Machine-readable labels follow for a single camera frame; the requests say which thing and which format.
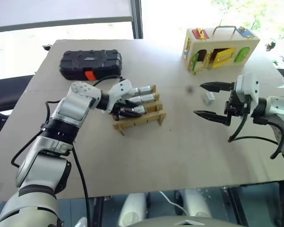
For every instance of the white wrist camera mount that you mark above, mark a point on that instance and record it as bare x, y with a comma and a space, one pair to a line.
247, 85
121, 91

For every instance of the black plastic tool case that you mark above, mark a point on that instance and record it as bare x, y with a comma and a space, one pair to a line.
90, 62

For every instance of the dark window frame post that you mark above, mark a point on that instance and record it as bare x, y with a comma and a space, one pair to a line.
136, 19

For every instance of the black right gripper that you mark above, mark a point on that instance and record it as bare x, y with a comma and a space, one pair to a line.
235, 106

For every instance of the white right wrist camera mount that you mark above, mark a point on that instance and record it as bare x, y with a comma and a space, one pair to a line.
247, 85

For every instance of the white robot leg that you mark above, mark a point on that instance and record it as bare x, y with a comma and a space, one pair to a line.
197, 203
132, 209

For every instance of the black table leg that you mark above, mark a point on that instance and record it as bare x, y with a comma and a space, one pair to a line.
237, 205

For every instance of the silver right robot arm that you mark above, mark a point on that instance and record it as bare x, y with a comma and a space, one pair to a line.
280, 105

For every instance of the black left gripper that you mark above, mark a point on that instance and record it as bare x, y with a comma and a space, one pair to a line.
117, 109

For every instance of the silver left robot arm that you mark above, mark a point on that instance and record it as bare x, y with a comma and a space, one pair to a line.
68, 111

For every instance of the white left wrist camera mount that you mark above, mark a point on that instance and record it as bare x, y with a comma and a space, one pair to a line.
121, 91

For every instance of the small wooden pallet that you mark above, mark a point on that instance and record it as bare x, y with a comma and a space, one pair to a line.
142, 118

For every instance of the small black clamp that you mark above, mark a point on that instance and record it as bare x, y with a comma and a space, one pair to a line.
271, 46
47, 46

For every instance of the wooden latch lock box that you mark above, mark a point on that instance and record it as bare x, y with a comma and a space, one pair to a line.
221, 53

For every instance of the small silver box camera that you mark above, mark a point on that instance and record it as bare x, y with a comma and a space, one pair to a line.
208, 97

